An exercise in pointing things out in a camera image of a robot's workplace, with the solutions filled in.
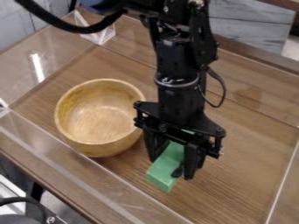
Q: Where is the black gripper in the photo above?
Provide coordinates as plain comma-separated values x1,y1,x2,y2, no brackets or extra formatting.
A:
133,79,225,180

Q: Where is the green rectangular block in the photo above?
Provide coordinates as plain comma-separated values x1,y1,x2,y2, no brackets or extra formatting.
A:
145,140,184,193

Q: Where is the brown wooden bowl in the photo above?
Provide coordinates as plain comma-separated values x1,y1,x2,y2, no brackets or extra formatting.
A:
53,78,145,158

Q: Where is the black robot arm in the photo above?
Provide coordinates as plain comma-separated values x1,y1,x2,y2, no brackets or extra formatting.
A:
13,0,225,179

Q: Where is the black table leg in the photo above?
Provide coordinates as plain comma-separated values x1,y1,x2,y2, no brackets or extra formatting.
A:
26,182,43,201

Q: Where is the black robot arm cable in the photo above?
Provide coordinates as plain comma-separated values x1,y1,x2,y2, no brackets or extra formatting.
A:
197,66,228,109

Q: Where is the clear acrylic tray wall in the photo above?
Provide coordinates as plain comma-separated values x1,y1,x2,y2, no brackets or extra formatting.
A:
0,103,192,224

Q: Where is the clear acrylic corner bracket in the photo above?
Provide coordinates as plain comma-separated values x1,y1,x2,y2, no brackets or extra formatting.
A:
73,10,115,46

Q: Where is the black cable under table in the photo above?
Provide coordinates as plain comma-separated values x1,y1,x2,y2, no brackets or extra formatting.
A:
0,196,47,224

